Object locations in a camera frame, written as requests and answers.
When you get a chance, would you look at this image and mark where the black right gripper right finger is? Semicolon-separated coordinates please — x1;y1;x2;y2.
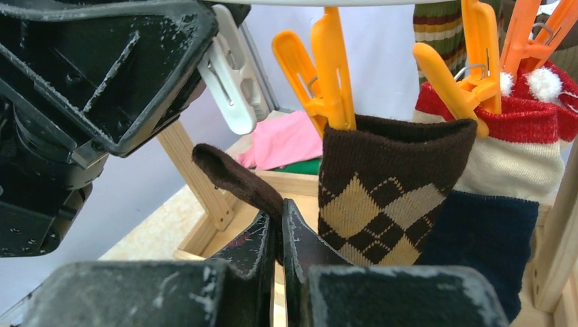
282;199;508;326

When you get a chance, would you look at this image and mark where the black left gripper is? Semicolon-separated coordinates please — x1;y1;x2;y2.
1;97;108;258

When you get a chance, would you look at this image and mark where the navy white red hanging sock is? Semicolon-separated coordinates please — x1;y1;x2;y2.
419;62;577;321

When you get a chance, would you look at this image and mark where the wooden hanger rack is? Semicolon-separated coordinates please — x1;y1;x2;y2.
157;121;577;326

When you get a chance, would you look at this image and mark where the brown hanging sock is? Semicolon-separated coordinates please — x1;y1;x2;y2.
498;0;577;82

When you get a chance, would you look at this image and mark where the orange clothes clip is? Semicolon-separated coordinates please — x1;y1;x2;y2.
272;7;356;136
412;0;501;138
500;1;577;76

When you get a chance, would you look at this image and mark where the pink cloth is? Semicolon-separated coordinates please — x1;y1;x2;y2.
237;111;322;170

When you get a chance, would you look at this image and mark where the brown argyle sock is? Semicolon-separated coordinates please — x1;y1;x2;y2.
192;144;284;224
318;115;477;266

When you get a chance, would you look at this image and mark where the green cloth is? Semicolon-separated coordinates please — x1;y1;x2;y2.
272;158;322;176

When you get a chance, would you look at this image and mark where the olive striped hanging sock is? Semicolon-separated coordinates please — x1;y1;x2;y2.
412;0;504;87

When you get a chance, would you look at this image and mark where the white clothes clip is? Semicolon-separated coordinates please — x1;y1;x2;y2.
198;4;270;136

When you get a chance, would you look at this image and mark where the white round clip hanger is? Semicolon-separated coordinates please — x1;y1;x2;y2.
222;0;446;7

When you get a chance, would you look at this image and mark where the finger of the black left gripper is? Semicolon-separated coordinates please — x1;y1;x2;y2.
1;1;218;157

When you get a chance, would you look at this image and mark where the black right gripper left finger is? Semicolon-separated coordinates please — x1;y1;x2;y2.
22;213;275;326

